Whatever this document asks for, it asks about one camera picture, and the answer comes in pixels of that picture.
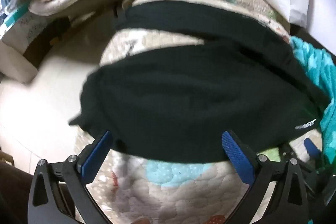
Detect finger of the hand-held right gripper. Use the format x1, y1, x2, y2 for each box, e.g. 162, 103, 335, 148
303, 138, 322, 161

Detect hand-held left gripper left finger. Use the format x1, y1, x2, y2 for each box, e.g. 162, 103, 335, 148
28, 130, 113, 224

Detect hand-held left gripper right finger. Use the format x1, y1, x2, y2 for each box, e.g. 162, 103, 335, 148
222, 130, 308, 224

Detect black pants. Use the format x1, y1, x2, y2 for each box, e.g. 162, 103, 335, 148
69, 1, 330, 164

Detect quilted heart-print blanket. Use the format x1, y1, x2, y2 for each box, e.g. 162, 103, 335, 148
75, 0, 326, 224

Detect teal fleece cloth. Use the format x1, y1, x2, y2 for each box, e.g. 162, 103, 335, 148
289, 35, 336, 169

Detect beige padded bench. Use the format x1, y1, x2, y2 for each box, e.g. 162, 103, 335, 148
0, 14, 71, 84

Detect teal and white box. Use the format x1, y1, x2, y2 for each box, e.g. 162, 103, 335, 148
0, 1, 30, 33

